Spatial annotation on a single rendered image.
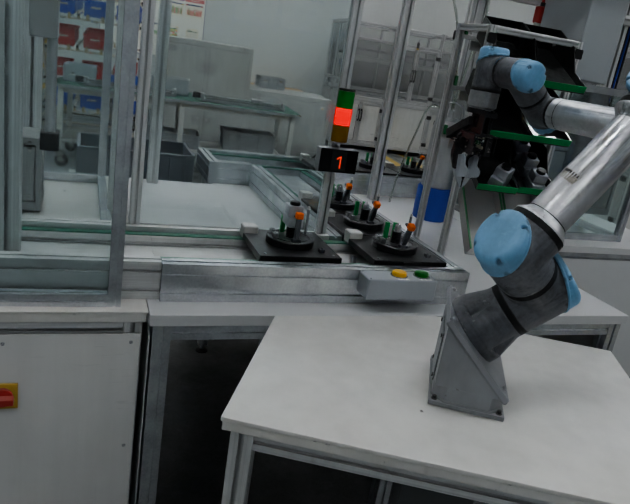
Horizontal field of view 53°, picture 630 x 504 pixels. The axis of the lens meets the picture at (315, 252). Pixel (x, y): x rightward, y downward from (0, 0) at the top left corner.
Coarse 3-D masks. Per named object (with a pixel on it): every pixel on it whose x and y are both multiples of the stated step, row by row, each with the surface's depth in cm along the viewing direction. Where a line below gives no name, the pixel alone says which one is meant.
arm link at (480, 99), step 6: (474, 90) 160; (474, 96) 160; (480, 96) 159; (486, 96) 159; (492, 96) 159; (498, 96) 160; (468, 102) 162; (474, 102) 160; (480, 102) 159; (486, 102) 159; (492, 102) 159; (480, 108) 160; (486, 108) 160; (492, 108) 160
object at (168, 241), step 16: (160, 240) 179; (176, 240) 181; (192, 240) 182; (208, 240) 184; (224, 240) 185; (240, 240) 187; (160, 256) 171; (176, 256) 173; (192, 256) 175; (208, 256) 177; (224, 256) 179; (240, 256) 181
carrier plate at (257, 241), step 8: (264, 232) 189; (312, 232) 197; (248, 240) 179; (256, 240) 180; (264, 240) 181; (320, 240) 190; (256, 248) 173; (264, 248) 174; (272, 248) 175; (312, 248) 181; (328, 248) 183; (256, 256) 171; (264, 256) 168; (272, 256) 169; (280, 256) 170; (288, 256) 171; (296, 256) 172; (304, 256) 173; (312, 256) 174; (320, 256) 175; (328, 256) 176; (336, 256) 177
